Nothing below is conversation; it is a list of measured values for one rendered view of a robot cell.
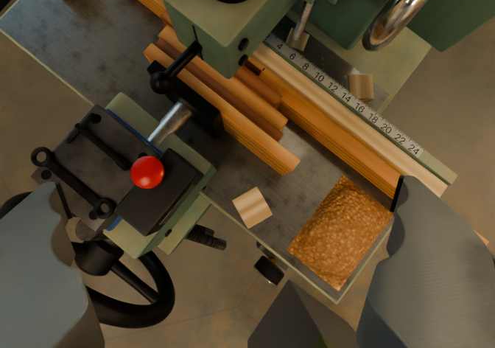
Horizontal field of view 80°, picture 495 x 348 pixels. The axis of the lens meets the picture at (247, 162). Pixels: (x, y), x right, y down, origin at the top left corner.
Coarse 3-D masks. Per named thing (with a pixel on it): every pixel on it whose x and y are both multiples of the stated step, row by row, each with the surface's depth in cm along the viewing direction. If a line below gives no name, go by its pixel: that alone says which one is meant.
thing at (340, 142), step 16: (144, 0) 40; (160, 0) 38; (160, 16) 41; (256, 64) 37; (288, 96) 37; (288, 112) 39; (304, 112) 37; (320, 112) 37; (304, 128) 40; (320, 128) 37; (336, 128) 37; (336, 144) 37; (352, 144) 36; (352, 160) 38; (368, 160) 36; (384, 160) 36; (368, 176) 39; (384, 176) 36
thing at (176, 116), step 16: (160, 64) 31; (176, 80) 31; (176, 96) 32; (192, 96) 31; (176, 112) 34; (192, 112) 35; (208, 112) 31; (160, 128) 34; (176, 128) 34; (208, 128) 37; (224, 128) 39
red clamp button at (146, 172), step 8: (136, 160) 27; (144, 160) 27; (152, 160) 27; (136, 168) 27; (144, 168) 27; (152, 168) 27; (160, 168) 27; (136, 176) 27; (144, 176) 27; (152, 176) 27; (160, 176) 27; (136, 184) 27; (144, 184) 27; (152, 184) 27
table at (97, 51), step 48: (48, 0) 42; (96, 0) 42; (48, 48) 41; (96, 48) 41; (144, 48) 41; (96, 96) 40; (144, 96) 40; (192, 144) 40; (240, 144) 40; (288, 144) 40; (240, 192) 39; (288, 192) 40; (384, 192) 40; (288, 240) 39
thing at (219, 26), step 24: (168, 0) 24; (192, 0) 24; (216, 0) 24; (264, 0) 24; (288, 0) 29; (192, 24) 24; (216, 24) 24; (240, 24) 24; (264, 24) 28; (216, 48) 25; (240, 48) 26
